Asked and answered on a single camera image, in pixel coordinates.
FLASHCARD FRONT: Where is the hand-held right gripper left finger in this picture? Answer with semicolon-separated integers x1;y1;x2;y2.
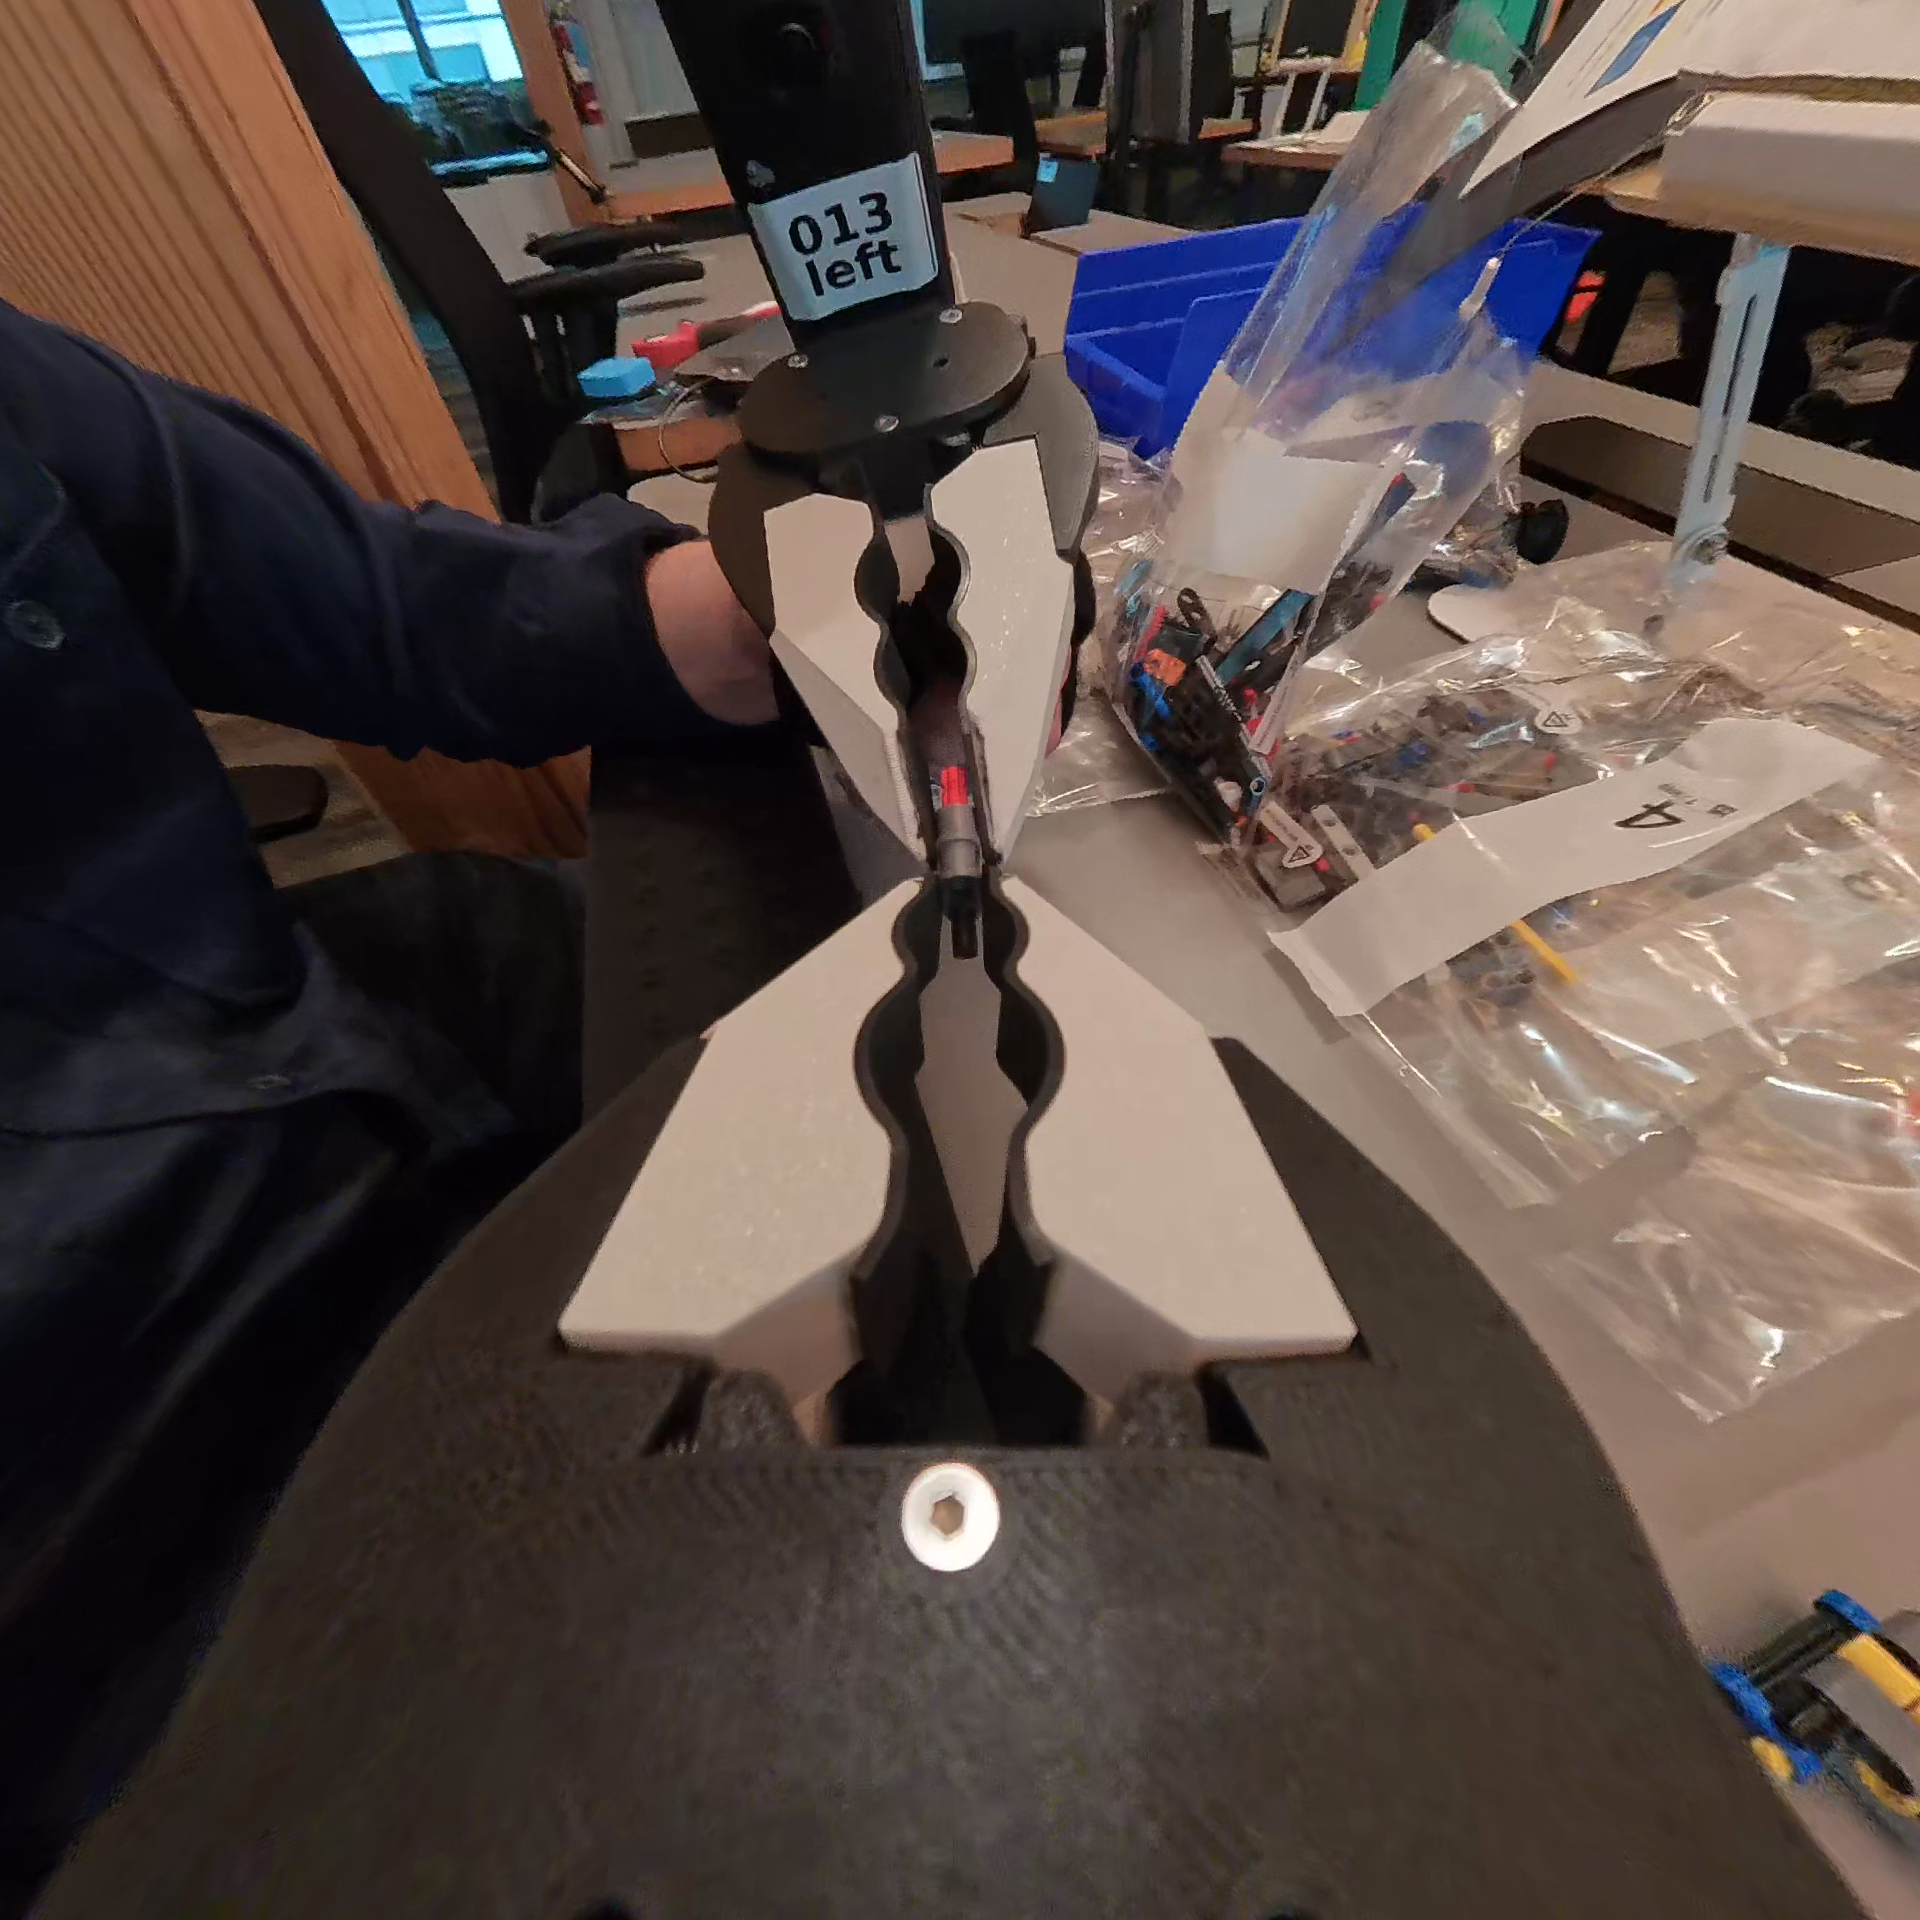
558;878;948;1445

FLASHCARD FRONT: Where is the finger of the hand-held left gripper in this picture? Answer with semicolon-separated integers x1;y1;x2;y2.
920;436;1085;870
762;488;944;890

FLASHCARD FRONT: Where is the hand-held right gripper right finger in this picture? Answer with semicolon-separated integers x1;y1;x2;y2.
975;874;1363;1445

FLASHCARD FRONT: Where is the clear lego parts bag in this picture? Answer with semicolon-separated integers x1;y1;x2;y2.
1099;43;1535;910
1265;630;1920;1210
1545;1082;1920;1427

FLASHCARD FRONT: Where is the blue and black lego piece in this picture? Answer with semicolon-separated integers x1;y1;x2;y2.
1707;1587;1920;1825

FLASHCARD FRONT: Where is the person's left hand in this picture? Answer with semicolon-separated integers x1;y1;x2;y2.
642;538;786;732

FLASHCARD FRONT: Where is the blue plastic bin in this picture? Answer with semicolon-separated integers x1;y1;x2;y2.
1065;215;1605;462

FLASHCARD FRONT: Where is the dark perforated panel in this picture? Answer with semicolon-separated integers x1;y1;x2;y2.
582;742;910;1120

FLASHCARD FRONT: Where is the red fire extinguisher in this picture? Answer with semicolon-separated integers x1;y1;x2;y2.
548;0;606;131

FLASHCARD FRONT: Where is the person's torso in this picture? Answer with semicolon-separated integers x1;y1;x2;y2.
0;300;594;1877

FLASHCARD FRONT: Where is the empty clear plastic bag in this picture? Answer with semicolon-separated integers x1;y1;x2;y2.
1425;538;1920;782

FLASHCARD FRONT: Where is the black pointed panel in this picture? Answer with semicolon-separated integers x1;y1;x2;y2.
1395;69;1713;324

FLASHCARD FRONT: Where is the light blue slotted bar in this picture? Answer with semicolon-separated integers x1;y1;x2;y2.
1643;239;1797;636

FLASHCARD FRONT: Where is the white printed paper sheet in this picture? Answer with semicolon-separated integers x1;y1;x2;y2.
1463;0;1697;199

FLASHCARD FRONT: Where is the white rounded container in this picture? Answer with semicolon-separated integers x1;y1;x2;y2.
1603;0;1920;281

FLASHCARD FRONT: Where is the red handled tool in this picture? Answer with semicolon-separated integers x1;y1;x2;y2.
630;299;786;370

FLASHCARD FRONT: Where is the thin wire with white tip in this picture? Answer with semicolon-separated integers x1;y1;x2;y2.
1459;181;1629;320

